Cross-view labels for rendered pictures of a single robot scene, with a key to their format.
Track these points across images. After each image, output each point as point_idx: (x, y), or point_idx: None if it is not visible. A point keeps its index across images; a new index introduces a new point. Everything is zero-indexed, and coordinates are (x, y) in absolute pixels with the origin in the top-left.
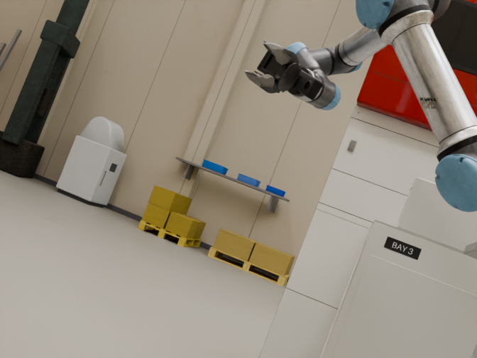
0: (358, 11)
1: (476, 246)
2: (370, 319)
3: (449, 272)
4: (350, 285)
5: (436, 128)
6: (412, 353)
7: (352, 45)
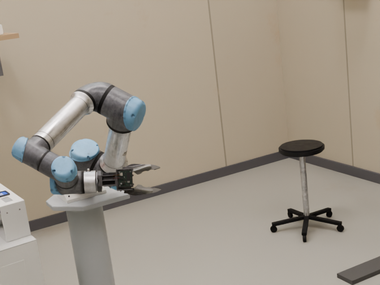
0: (134, 124)
1: (129, 196)
2: None
3: None
4: (44, 284)
5: (123, 162)
6: None
7: (60, 139)
